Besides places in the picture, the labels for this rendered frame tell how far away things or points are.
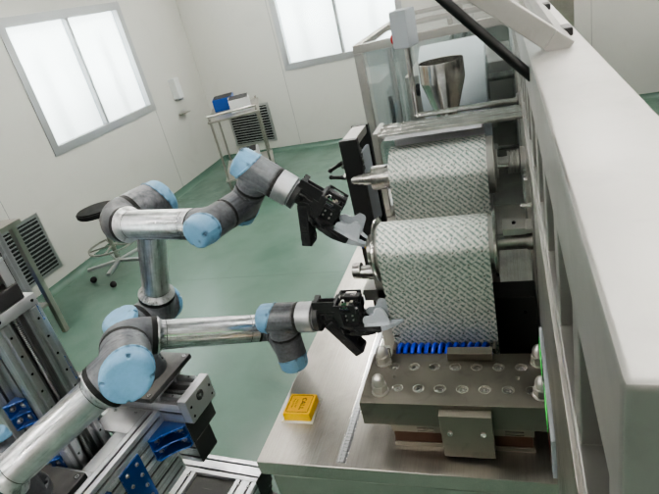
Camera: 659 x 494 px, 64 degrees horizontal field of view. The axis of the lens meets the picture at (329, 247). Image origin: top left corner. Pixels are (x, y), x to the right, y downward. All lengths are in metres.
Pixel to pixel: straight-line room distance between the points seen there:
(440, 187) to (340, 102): 5.69
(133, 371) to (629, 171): 1.06
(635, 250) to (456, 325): 0.95
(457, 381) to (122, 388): 0.71
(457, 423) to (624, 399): 0.90
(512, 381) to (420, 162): 0.55
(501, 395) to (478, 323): 0.18
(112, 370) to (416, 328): 0.67
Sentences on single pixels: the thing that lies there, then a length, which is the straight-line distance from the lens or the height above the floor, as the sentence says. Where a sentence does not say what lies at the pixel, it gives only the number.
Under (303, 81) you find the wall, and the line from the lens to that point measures 7.05.
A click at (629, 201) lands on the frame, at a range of 0.35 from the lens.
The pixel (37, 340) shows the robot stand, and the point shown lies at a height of 1.12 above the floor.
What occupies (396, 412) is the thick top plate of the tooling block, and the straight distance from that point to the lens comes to 1.15.
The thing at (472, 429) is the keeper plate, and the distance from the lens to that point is 1.13.
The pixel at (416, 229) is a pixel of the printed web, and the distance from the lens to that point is 1.16.
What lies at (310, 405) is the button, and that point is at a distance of 1.35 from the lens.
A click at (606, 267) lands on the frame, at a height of 1.65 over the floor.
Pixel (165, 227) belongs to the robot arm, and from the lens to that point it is 1.31.
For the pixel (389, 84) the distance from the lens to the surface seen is 2.10.
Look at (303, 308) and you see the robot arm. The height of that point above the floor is 1.15.
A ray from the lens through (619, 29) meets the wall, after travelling 6.73.
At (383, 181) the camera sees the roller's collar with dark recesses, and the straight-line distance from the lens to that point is 1.39.
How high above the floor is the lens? 1.80
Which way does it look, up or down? 25 degrees down
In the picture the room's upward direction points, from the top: 14 degrees counter-clockwise
